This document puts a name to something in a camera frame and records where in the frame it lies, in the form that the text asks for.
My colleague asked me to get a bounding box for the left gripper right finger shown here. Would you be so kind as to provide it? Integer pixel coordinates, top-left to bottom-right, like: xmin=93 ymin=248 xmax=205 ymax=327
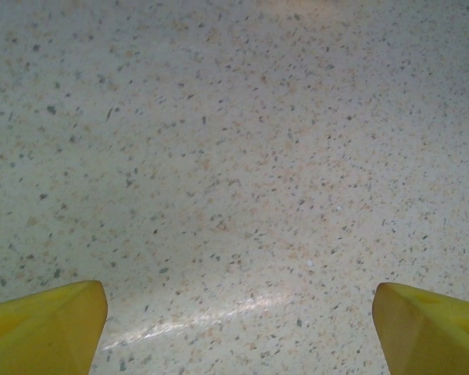
xmin=371 ymin=280 xmax=469 ymax=375

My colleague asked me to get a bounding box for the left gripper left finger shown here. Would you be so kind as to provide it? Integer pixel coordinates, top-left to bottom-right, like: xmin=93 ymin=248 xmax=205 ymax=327
xmin=0 ymin=279 xmax=109 ymax=375

